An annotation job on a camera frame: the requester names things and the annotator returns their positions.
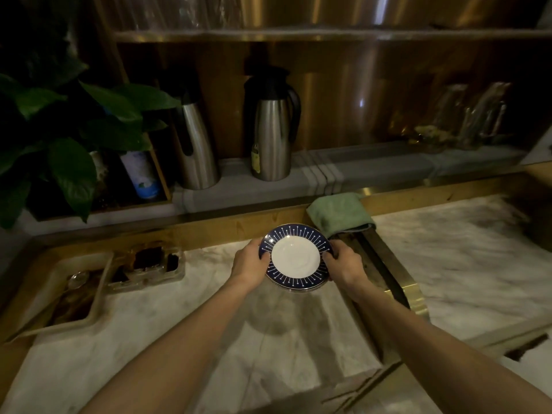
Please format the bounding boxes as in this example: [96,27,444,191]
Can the blue and white saucer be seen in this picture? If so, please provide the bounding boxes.
[258,224,334,294]

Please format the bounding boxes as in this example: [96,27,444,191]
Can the grey striped towel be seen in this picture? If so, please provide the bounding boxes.
[172,141,529,214]

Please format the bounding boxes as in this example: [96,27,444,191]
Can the slim steel thermos jug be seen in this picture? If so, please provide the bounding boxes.
[172,91,221,190]

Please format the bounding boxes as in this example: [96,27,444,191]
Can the person's right forearm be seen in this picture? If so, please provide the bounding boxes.
[351,280,552,414]

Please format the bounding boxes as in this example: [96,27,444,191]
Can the clear compartment tray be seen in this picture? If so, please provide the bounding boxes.
[107,242,186,294]

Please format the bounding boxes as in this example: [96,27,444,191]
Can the person's left forearm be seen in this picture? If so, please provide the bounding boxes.
[80,275,251,414]

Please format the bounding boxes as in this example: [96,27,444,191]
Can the green cloth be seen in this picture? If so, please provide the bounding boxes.
[306,192,377,239]

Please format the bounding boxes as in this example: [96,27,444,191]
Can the wooden shelf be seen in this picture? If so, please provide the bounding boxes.
[111,26,552,43]

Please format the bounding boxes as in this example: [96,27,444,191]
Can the metal spoon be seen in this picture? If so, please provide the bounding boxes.
[65,271,90,294]

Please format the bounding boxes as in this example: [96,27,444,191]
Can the person's right hand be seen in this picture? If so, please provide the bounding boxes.
[322,239,370,298]

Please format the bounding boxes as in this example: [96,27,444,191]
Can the green leafy plant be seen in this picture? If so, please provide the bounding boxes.
[0,21,181,230]

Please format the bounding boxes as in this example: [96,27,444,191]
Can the white blue bottle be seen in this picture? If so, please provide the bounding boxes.
[120,151,161,200]

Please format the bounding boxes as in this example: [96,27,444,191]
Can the person's left hand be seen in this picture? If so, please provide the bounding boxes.
[231,238,272,290]

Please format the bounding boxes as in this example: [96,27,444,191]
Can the wooden box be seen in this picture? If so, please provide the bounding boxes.
[27,133,173,222]

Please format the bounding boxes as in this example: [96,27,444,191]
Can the white rectangular tray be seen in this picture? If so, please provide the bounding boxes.
[8,252,114,342]

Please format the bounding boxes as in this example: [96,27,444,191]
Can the steel thermos jug black handle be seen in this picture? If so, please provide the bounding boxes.
[243,66,302,182]

